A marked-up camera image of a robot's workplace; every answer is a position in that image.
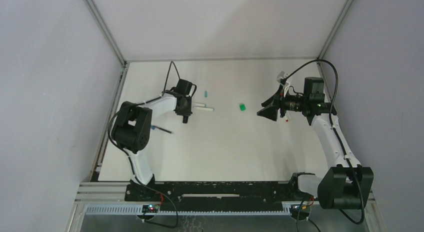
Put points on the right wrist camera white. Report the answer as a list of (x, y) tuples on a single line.
[(282, 79)]

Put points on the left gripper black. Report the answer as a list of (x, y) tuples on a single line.
[(184, 112)]

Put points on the white pen blue end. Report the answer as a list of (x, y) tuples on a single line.
[(204, 108)]

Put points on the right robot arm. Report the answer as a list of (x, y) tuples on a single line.
[(347, 184)]

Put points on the green square cap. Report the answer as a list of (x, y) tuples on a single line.
[(242, 107)]

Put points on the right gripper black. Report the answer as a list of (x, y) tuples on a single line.
[(278, 104)]

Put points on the white pen red end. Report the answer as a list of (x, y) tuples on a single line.
[(287, 117)]

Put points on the small circuit board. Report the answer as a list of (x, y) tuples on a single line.
[(150, 208)]

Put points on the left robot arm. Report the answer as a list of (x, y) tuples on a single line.
[(129, 128)]

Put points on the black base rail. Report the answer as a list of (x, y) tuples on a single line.
[(217, 196)]

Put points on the aluminium frame rails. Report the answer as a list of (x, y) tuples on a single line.
[(104, 203)]

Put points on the white pen teal end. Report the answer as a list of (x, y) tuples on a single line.
[(199, 105)]

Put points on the blue black pen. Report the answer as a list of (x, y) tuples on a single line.
[(154, 127)]

